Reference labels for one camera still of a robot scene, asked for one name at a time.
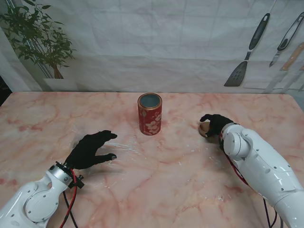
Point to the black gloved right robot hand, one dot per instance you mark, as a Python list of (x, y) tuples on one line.
[(217, 126)]

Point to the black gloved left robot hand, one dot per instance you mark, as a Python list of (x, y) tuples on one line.
[(89, 150)]

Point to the gold round canister lid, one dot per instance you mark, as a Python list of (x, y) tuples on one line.
[(204, 128)]

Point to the red floral tea canister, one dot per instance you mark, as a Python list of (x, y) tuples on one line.
[(150, 116)]

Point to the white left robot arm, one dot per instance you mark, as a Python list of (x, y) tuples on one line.
[(31, 202)]

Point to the white printed backdrop cloth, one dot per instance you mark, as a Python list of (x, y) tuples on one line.
[(152, 47)]

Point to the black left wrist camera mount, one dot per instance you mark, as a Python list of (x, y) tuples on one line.
[(78, 183)]

